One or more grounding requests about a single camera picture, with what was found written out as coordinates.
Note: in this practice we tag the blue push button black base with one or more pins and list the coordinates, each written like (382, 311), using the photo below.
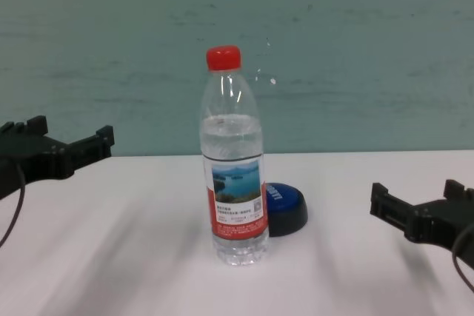
(285, 206)

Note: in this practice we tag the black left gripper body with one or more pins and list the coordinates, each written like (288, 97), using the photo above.
(33, 160)

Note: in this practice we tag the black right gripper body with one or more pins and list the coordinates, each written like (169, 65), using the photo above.
(440, 223)

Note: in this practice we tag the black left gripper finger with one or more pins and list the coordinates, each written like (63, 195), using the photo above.
(98, 146)
(37, 125)

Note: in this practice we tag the clear water bottle red cap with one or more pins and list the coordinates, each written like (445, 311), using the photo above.
(231, 138)

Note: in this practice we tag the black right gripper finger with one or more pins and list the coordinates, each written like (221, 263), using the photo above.
(457, 191)
(387, 206)

